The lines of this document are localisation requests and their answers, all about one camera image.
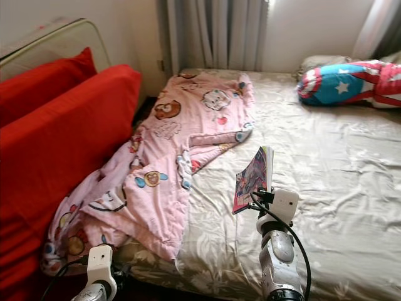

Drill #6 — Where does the colourful comic magazine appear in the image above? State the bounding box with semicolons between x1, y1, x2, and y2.
232;145;275;215

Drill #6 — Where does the bed with floral beige sheet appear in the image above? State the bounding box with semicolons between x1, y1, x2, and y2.
116;67;401;301

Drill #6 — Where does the pink cartoon print blanket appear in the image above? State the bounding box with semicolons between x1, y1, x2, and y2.
41;71;256;277

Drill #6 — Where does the thick red mattress cushion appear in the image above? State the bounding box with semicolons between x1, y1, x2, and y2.
0;63;142;301

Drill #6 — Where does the blue red star pillow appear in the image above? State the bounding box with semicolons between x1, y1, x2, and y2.
296;60;401;108

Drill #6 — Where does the grey pillow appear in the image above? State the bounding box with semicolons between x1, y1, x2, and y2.
298;55;358;76

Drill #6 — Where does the grey curtain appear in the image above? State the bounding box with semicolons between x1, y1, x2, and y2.
166;0;270;71

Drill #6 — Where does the red cushion with flanged edge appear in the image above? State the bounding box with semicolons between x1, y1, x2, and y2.
0;47;98;126

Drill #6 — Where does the white sheer curtain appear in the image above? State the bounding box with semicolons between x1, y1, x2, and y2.
351;0;401;62

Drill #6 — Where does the grey upright mattress with trim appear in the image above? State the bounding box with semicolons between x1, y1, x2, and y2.
0;18;112;88

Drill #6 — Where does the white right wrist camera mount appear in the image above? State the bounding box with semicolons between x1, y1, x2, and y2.
271;188;300;225

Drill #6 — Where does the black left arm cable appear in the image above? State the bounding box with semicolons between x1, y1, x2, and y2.
47;256;90;295

